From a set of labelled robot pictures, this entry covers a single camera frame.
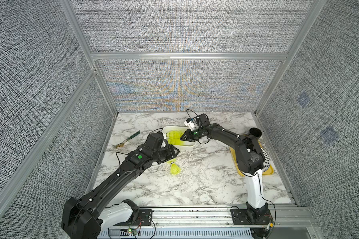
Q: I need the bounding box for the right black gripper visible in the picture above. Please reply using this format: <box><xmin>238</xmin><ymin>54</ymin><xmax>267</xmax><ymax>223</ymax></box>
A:
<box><xmin>178</xmin><ymin>128</ymin><xmax>203</xmax><ymax>141</ymax></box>

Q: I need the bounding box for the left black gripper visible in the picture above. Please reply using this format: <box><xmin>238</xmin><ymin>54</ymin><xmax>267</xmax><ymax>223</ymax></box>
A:
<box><xmin>151</xmin><ymin>143</ymin><xmax>180</xmax><ymax>164</ymax></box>

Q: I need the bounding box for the yellow shuttlecock one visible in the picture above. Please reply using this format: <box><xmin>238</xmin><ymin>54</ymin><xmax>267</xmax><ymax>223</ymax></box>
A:
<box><xmin>166</xmin><ymin>130</ymin><xmax>185</xmax><ymax>139</ymax></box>

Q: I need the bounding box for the white plastic storage box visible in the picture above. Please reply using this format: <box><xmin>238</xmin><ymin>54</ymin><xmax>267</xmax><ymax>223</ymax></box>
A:
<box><xmin>162</xmin><ymin>126</ymin><xmax>196</xmax><ymax>150</ymax></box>

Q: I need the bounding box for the yellow shuttlecock four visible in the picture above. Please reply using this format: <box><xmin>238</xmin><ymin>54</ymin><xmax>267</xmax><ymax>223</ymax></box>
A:
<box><xmin>167</xmin><ymin>158</ymin><xmax>177</xmax><ymax>164</ymax></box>

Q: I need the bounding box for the yellow shuttlecock two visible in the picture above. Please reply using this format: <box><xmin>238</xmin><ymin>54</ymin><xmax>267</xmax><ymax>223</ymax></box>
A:
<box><xmin>167</xmin><ymin>138</ymin><xmax>186</xmax><ymax>146</ymax></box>

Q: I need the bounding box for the yellow shuttlecock nine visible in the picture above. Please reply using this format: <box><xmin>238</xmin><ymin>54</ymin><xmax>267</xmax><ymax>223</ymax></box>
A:
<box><xmin>170</xmin><ymin>162</ymin><xmax>181</xmax><ymax>175</ymax></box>

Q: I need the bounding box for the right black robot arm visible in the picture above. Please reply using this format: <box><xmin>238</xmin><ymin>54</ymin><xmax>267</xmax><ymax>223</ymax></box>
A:
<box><xmin>180</xmin><ymin>123</ymin><xmax>269</xmax><ymax>223</ymax></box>

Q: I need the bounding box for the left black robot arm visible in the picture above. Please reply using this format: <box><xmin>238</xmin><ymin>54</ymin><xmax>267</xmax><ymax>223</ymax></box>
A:
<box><xmin>61</xmin><ymin>145</ymin><xmax>180</xmax><ymax>239</ymax></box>

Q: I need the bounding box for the black mug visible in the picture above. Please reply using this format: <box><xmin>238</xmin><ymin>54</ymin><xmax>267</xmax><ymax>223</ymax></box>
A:
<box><xmin>247</xmin><ymin>127</ymin><xmax>262</xmax><ymax>142</ymax></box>

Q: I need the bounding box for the black dotted white plate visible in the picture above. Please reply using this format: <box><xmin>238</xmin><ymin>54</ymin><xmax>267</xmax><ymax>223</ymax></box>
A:
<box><xmin>261</xmin><ymin>148</ymin><xmax>271</xmax><ymax>172</ymax></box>

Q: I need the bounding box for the yellow tray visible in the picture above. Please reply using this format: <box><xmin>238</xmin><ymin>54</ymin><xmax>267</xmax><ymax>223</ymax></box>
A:
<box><xmin>229</xmin><ymin>140</ymin><xmax>274</xmax><ymax>177</ymax></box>

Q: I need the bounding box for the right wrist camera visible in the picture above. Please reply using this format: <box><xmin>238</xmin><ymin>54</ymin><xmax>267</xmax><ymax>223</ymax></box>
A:
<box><xmin>184</xmin><ymin>114</ymin><xmax>211</xmax><ymax>130</ymax></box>

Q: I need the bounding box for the green handled brush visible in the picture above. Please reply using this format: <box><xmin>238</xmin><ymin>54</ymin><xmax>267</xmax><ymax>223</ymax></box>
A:
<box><xmin>114</xmin><ymin>130</ymin><xmax>141</xmax><ymax>148</ymax></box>

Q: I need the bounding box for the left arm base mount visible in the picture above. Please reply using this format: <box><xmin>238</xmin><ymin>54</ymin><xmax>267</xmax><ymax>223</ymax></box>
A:
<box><xmin>117</xmin><ymin>209</ymin><xmax>153</xmax><ymax>226</ymax></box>

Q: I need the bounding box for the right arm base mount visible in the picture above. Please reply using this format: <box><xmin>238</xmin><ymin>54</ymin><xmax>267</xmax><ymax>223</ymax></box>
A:
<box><xmin>230</xmin><ymin>206</ymin><xmax>274</xmax><ymax>227</ymax></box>

